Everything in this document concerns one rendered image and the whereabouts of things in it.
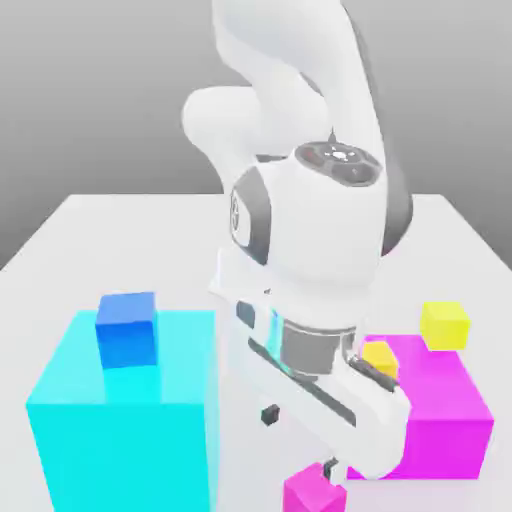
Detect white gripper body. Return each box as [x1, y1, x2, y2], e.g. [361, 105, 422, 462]
[225, 319, 414, 480]

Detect small magenta cube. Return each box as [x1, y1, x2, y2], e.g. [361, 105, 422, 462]
[282, 461, 348, 512]

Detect small yellow cube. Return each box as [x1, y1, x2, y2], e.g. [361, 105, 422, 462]
[419, 301, 472, 352]
[361, 340, 400, 380]

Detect small blue cube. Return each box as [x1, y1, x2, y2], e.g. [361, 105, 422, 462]
[94, 291, 158, 370]

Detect large magenta box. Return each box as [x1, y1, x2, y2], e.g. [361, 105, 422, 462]
[346, 334, 496, 481]

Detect large cyan box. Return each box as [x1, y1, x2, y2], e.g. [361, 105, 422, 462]
[25, 309, 220, 512]

